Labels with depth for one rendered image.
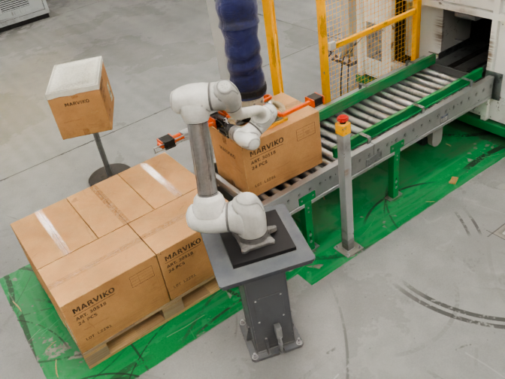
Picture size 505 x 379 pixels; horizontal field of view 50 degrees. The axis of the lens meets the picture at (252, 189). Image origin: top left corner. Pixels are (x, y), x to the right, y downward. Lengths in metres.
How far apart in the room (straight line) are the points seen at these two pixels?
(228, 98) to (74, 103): 2.17
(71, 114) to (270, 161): 1.77
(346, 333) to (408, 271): 0.65
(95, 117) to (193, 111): 2.06
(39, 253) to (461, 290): 2.61
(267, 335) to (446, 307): 1.10
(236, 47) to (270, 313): 1.50
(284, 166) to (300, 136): 0.22
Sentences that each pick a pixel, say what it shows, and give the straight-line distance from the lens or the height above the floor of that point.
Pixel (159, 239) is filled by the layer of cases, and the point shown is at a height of 0.54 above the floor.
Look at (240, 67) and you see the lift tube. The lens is 3.24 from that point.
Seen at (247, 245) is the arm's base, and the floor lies 0.80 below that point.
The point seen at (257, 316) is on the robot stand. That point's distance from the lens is 3.09.
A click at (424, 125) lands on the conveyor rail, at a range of 4.24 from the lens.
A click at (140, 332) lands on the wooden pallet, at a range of 3.61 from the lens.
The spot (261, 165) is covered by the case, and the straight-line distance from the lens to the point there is 3.43.
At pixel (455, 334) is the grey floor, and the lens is 3.44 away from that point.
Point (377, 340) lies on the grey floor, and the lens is 3.37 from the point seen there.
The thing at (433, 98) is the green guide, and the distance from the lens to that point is 4.42.
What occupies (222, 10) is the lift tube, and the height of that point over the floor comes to 1.71.
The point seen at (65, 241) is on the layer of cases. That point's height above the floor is 0.54.
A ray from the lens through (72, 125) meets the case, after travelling 4.57.
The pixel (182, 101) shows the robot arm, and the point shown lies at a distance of 2.55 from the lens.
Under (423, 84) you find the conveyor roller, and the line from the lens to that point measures 4.80.
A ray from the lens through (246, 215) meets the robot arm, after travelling 2.67.
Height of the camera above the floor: 2.64
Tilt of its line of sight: 36 degrees down
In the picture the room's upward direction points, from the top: 10 degrees counter-clockwise
